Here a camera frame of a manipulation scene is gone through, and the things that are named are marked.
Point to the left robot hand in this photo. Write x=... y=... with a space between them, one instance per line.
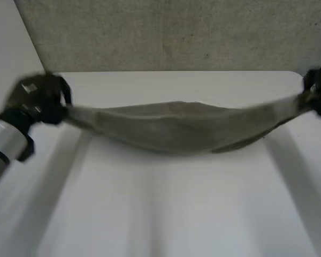
x=40 y=93

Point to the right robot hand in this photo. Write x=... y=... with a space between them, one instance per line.
x=320 y=91

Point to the grey towel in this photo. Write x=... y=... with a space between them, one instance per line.
x=174 y=128

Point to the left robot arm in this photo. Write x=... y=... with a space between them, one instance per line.
x=4 y=144

